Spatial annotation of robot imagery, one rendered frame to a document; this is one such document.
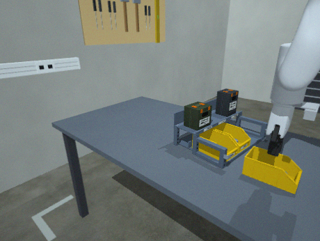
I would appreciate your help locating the yellow open-front bin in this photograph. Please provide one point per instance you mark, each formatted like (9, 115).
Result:
(219, 138)
(260, 165)
(235, 133)

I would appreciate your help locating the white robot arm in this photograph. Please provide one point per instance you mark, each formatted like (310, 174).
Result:
(301, 63)

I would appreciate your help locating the olive green case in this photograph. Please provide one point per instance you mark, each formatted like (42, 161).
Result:
(197, 115)

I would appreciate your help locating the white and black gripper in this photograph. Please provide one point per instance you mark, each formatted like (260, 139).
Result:
(279, 122)

